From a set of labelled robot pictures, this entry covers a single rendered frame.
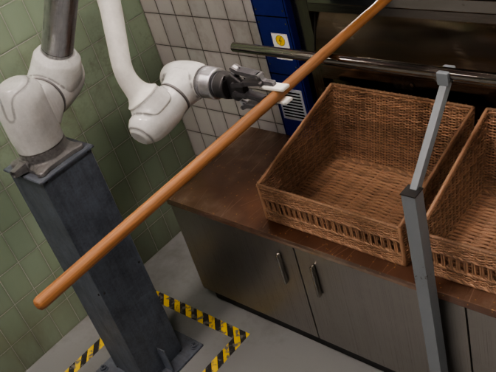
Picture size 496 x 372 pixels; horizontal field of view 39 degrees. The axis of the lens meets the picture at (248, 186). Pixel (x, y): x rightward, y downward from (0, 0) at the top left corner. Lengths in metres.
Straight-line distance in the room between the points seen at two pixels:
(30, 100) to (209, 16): 0.91
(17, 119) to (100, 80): 0.85
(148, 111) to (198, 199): 0.77
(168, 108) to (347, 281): 0.80
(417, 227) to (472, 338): 0.44
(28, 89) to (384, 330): 1.33
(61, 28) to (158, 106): 0.49
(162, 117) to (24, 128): 0.49
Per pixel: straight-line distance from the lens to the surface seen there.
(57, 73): 2.31
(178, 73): 1.98
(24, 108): 2.20
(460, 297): 2.01
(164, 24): 3.05
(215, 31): 2.83
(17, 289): 3.00
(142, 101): 1.90
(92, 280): 2.46
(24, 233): 2.94
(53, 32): 2.27
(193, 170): 1.60
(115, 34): 1.93
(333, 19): 2.45
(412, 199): 1.75
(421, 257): 1.88
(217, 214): 2.50
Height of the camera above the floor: 2.03
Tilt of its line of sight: 34 degrees down
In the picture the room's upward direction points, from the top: 18 degrees counter-clockwise
